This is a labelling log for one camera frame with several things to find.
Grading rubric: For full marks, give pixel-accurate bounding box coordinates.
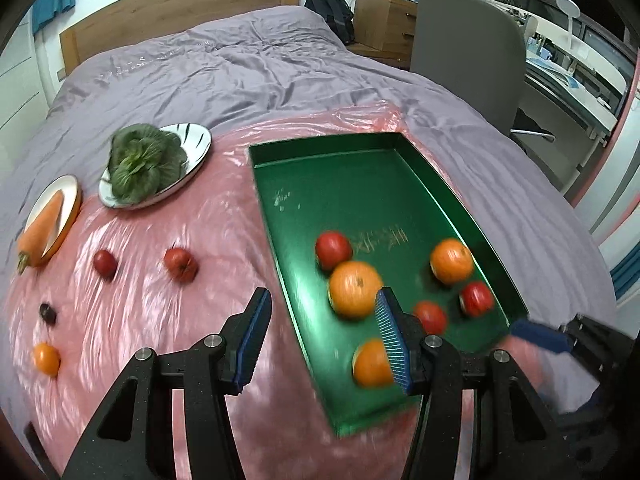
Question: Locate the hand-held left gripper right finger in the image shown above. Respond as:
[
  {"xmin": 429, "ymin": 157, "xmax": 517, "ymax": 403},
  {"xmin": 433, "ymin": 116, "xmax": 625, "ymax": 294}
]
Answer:
[{"xmin": 375, "ymin": 287, "xmax": 576, "ymax": 480}]

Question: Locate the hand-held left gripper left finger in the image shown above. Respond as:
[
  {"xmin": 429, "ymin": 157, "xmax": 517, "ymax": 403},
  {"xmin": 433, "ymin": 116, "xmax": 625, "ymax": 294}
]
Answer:
[{"xmin": 61, "ymin": 287, "xmax": 273, "ymax": 480}]

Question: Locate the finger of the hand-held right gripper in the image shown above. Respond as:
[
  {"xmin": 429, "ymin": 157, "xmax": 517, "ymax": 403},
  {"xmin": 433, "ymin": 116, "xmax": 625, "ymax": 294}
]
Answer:
[{"xmin": 510, "ymin": 312, "xmax": 623, "ymax": 373}]

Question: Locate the orange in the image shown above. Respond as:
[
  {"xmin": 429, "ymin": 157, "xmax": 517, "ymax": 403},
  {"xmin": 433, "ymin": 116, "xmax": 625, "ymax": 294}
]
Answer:
[
  {"xmin": 327, "ymin": 261, "xmax": 385, "ymax": 320},
  {"xmin": 430, "ymin": 238, "xmax": 475, "ymax": 287},
  {"xmin": 352, "ymin": 338, "xmax": 396, "ymax": 388},
  {"xmin": 33, "ymin": 342, "xmax": 61, "ymax": 377}
]

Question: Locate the small red apple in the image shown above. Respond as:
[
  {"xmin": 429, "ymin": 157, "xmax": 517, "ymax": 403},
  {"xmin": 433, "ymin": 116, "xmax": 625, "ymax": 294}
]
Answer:
[
  {"xmin": 412, "ymin": 301, "xmax": 448, "ymax": 336},
  {"xmin": 459, "ymin": 281, "xmax": 496, "ymax": 317},
  {"xmin": 164, "ymin": 247, "xmax": 198, "ymax": 283},
  {"xmin": 315, "ymin": 231, "xmax": 353, "ymax": 271},
  {"xmin": 93, "ymin": 250, "xmax": 118, "ymax": 279}
]

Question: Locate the green rectangular tray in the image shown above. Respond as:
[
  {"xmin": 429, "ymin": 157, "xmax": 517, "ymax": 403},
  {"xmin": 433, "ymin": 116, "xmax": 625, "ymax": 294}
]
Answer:
[{"xmin": 248, "ymin": 131, "xmax": 530, "ymax": 437}]

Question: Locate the pink plastic sheet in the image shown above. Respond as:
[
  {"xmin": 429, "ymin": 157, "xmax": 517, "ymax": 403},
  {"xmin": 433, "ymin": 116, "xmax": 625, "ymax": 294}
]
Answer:
[{"xmin": 0, "ymin": 101, "xmax": 601, "ymax": 480}]

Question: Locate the white plate with black stripes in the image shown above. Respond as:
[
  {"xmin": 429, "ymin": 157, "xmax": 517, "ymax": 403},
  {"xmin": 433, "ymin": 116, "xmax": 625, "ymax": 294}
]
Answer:
[{"xmin": 98, "ymin": 123, "xmax": 213, "ymax": 209}]

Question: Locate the green leafy vegetable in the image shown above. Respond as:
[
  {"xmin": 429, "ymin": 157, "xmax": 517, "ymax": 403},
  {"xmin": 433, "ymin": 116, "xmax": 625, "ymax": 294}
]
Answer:
[{"xmin": 108, "ymin": 124, "xmax": 188, "ymax": 201}]

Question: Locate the white plate with orange rim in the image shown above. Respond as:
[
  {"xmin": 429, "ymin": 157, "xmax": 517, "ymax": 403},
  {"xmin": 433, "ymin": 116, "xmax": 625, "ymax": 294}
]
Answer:
[{"xmin": 22, "ymin": 175, "xmax": 83, "ymax": 267}]

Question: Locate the carrot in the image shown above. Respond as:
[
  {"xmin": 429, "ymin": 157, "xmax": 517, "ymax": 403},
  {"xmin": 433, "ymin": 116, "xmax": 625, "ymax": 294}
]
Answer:
[{"xmin": 16, "ymin": 191, "xmax": 65, "ymax": 275}]

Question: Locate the white desk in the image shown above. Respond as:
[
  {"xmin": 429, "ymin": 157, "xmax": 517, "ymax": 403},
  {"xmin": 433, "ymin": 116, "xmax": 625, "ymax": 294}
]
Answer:
[{"xmin": 520, "ymin": 10, "xmax": 631, "ymax": 136}]

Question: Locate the grey office chair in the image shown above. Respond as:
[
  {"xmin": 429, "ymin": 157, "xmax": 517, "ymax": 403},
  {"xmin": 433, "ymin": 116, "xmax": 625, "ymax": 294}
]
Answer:
[{"xmin": 410, "ymin": 0, "xmax": 556, "ymax": 143}]

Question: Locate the wooden cabinet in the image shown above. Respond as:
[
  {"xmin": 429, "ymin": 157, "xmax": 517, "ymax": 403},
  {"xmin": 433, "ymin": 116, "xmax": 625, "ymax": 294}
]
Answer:
[{"xmin": 352, "ymin": 0, "xmax": 418, "ymax": 58}]

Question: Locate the white desk lamp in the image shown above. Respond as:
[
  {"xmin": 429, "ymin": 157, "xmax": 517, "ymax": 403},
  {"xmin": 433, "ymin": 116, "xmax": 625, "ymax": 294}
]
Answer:
[{"xmin": 556, "ymin": 0, "xmax": 583, "ymax": 41}]

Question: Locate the black backpack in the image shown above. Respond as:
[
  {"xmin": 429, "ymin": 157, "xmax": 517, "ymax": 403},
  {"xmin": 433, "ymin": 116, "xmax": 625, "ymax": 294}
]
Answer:
[{"xmin": 304, "ymin": 0, "xmax": 357, "ymax": 47}]

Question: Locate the wooden headboard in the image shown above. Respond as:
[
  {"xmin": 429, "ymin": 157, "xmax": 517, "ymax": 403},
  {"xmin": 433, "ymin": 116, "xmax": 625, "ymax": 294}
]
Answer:
[{"xmin": 59, "ymin": 0, "xmax": 302, "ymax": 76}]

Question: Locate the white wardrobe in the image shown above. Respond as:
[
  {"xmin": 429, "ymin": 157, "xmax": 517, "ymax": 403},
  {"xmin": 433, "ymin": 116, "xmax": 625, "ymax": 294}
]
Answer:
[{"xmin": 0, "ymin": 10, "xmax": 51, "ymax": 133}]

